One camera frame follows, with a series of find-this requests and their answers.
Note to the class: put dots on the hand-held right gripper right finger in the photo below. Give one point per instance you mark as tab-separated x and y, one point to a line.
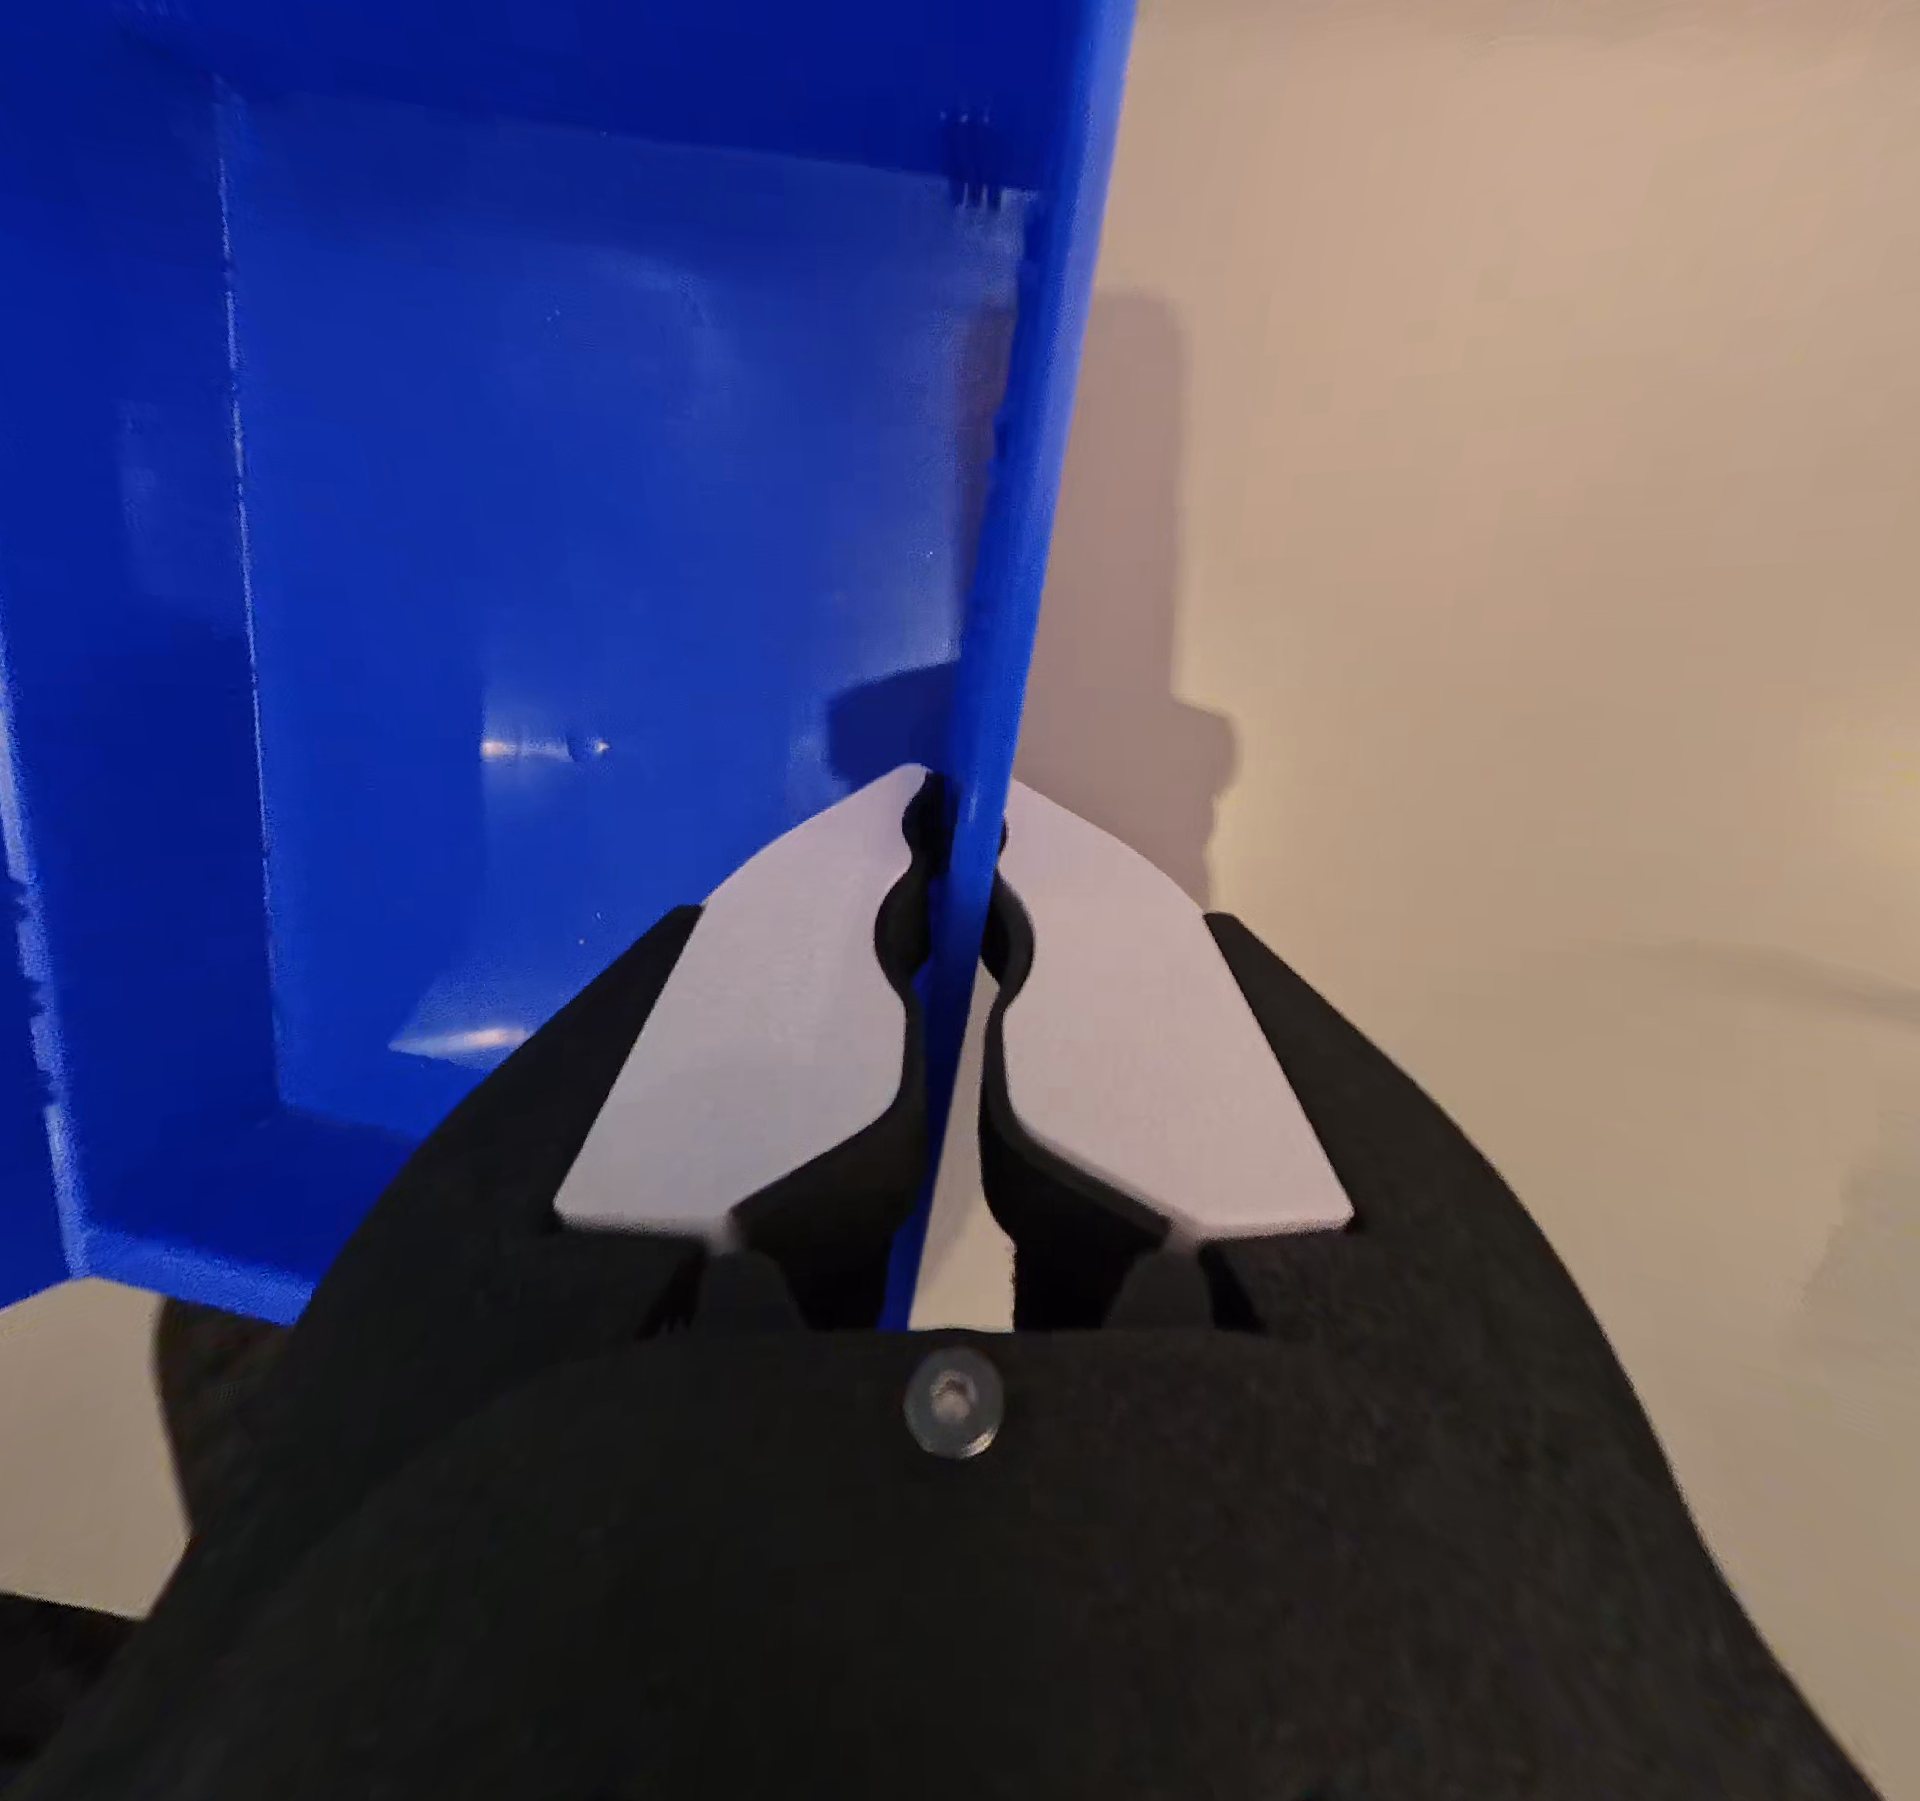
1171	1067

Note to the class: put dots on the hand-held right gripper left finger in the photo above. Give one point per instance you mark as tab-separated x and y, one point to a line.
750	1051

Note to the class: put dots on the blue plastic bin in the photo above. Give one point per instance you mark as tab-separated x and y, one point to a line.
601	481

